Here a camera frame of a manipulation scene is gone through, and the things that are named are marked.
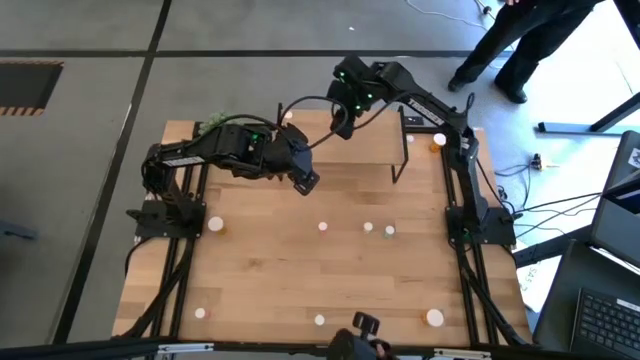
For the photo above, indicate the black aluminium table frame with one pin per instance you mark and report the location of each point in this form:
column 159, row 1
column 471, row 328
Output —
column 75, row 350

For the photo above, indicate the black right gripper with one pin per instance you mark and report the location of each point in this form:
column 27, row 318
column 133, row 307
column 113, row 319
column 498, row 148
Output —
column 350, row 102

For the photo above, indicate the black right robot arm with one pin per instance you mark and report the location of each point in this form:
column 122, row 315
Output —
column 470, row 185

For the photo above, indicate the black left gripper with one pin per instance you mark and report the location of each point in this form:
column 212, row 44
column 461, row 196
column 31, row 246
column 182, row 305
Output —
column 292, row 152

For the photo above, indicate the person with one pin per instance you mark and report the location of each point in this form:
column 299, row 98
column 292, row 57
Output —
column 525, row 30
column 350, row 350

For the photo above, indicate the white paper sheet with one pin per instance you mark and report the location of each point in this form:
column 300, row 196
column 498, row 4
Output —
column 532, row 285

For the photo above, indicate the black handheld device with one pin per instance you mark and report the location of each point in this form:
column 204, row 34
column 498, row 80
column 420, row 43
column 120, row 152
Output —
column 367, row 322

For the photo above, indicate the black monitor with sticker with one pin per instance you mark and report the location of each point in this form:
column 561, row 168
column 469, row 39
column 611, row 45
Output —
column 625, row 165

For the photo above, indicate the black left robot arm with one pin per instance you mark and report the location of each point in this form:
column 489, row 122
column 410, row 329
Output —
column 225, row 150

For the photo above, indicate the small red pill bottle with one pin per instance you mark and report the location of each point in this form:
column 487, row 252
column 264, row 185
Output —
column 322, row 226
column 200, row 313

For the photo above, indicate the orange cup back right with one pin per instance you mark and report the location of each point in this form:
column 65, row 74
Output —
column 440, row 139

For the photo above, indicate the black laptop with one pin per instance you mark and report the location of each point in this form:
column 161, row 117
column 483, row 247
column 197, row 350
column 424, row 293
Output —
column 607, row 325

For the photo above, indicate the dark floor hatch striped edge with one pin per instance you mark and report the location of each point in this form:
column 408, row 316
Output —
column 25, row 85

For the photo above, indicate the black desk leg frame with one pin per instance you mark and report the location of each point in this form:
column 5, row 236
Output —
column 615, row 114

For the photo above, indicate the wooden shelf black metal frame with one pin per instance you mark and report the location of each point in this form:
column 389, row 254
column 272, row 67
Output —
column 380, row 145

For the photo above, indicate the black support bar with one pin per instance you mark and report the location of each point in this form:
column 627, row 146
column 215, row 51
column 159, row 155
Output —
column 550, row 247

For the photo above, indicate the green artificial plant in pot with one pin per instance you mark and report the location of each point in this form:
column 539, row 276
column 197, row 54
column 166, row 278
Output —
column 212, row 120

